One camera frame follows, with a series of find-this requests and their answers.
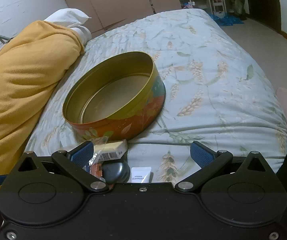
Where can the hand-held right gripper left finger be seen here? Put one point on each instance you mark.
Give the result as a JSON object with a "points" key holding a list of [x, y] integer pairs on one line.
{"points": [[81, 155]]}

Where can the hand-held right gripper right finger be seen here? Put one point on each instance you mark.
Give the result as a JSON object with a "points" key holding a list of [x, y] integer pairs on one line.
{"points": [[202, 156]]}

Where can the orange packet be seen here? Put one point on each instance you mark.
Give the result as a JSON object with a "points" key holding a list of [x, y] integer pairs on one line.
{"points": [[97, 171]]}

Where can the dark grey round case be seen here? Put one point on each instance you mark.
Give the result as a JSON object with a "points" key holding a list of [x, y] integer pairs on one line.
{"points": [[116, 172]]}

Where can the white tube purple cap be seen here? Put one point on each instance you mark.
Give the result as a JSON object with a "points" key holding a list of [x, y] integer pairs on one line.
{"points": [[141, 175]]}

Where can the floral round tin container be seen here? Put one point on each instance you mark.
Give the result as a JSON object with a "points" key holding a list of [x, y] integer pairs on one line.
{"points": [[123, 90]]}

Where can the floral bedspread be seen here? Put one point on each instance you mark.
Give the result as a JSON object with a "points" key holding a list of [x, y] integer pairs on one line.
{"points": [[203, 85]]}

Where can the yellow blanket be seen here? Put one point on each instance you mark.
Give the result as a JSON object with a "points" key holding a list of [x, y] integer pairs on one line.
{"points": [[26, 85]]}

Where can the white pillow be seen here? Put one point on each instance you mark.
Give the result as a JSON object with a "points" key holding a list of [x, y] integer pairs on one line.
{"points": [[68, 18]]}

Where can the blue cloth on floor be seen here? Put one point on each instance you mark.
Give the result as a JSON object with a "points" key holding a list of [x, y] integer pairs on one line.
{"points": [[228, 20]]}

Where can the grey metal rod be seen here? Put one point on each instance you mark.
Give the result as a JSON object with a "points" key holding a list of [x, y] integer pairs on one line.
{"points": [[4, 38]]}

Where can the white chair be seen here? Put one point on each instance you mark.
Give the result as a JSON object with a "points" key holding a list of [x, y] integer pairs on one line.
{"points": [[218, 6]]}

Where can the brown wardrobe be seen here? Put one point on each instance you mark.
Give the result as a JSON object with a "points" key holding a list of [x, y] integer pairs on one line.
{"points": [[113, 2]]}

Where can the dark door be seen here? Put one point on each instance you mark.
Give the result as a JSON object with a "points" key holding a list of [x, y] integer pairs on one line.
{"points": [[263, 2]]}

